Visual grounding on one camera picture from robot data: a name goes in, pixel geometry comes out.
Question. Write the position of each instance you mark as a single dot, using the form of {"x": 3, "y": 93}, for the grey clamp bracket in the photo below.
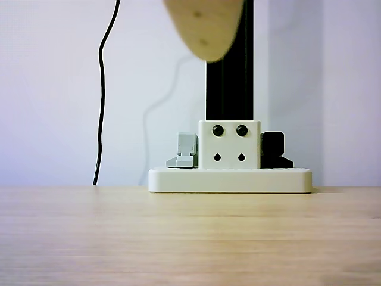
{"x": 186, "y": 149}

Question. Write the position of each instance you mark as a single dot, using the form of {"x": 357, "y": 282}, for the white post mounting block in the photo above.
{"x": 229, "y": 146}

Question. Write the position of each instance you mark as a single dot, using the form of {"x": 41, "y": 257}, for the black clamp bracket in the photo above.
{"x": 274, "y": 149}

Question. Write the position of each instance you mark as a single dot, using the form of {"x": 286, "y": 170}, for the black aluminium stand post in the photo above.
{"x": 229, "y": 89}

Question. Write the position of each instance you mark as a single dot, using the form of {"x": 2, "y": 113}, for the white perforated base plate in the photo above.
{"x": 229, "y": 180}

